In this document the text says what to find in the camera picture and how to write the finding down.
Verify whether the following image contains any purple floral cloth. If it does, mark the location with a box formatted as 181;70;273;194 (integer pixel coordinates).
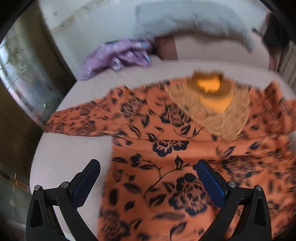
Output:
79;38;153;80

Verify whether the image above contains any striped floral headboard cushion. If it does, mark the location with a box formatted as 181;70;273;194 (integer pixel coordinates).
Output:
278;41;296;91

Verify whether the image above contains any pink bolster cushion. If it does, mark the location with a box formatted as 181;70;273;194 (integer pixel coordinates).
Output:
154;31;271;68

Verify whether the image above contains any black garment on headboard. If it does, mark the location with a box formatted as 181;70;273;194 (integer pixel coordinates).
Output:
263;13;290;48

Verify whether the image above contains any wooden glass door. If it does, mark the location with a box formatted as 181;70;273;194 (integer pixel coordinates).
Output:
1;6;74;233

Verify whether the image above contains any grey quilted pillow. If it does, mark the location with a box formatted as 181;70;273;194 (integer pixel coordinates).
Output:
134;1;254;51

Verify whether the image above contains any orange black floral garment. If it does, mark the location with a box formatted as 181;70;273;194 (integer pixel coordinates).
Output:
45;73;295;240

